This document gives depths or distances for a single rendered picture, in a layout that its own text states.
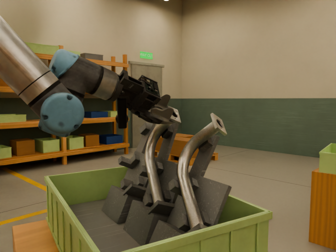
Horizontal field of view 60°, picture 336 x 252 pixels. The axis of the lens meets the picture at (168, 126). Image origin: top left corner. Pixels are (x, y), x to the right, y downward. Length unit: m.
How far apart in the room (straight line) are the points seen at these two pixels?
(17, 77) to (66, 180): 0.60
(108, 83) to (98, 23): 6.34
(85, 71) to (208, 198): 0.41
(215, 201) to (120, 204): 0.35
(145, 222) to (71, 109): 0.39
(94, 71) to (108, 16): 6.54
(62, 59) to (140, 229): 0.47
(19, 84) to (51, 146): 5.17
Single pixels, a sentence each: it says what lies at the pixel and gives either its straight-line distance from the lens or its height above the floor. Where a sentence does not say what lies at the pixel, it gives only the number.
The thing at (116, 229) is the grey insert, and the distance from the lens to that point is 0.91.
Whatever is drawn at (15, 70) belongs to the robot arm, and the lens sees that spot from 0.58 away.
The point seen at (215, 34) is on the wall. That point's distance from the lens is 8.15.
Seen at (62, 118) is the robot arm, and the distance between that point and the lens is 0.55.
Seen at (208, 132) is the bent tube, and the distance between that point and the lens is 0.74.
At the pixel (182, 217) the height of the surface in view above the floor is 0.96.
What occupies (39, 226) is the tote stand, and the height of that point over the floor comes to 0.79.
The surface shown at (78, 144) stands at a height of 0.34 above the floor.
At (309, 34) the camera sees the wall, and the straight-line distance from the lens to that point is 7.04.
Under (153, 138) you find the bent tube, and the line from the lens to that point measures 0.89.
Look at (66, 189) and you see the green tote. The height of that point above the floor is 0.91.
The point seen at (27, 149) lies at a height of 0.36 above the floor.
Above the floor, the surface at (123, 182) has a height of 0.96.
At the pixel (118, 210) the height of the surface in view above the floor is 0.88.
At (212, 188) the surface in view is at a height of 1.01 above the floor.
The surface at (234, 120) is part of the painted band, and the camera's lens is 7.66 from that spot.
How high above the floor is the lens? 1.22
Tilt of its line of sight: 5 degrees down
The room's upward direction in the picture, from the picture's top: straight up
